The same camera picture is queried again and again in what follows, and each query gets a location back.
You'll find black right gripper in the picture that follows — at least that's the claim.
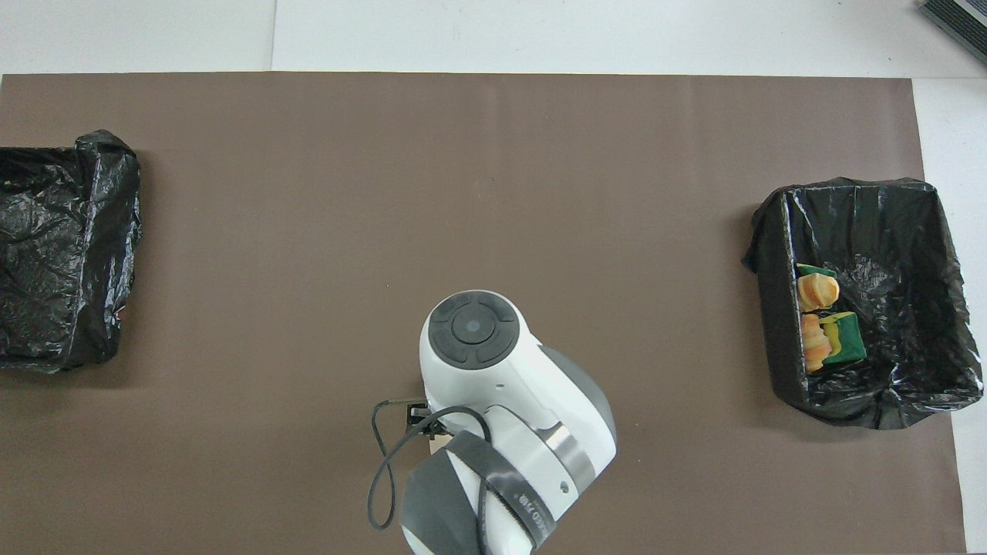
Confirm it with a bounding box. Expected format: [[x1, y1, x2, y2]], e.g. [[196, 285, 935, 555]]
[[406, 402, 450, 439]]

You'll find small croissant pastry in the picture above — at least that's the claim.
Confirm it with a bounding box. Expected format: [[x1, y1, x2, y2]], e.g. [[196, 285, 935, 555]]
[[801, 312, 834, 373]]

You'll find pale pastry piece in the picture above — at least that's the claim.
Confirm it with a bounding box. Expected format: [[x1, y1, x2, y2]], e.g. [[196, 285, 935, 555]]
[[797, 274, 841, 312]]

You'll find black bag lined bin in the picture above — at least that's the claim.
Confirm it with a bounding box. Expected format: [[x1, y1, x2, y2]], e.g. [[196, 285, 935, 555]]
[[743, 177, 984, 430], [0, 129, 143, 375]]

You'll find brown paper table mat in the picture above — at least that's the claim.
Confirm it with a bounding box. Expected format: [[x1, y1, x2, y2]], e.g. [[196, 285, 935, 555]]
[[0, 73, 968, 555]]

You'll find black ribbed device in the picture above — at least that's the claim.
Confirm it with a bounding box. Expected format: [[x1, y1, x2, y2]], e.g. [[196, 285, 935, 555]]
[[918, 0, 987, 66]]

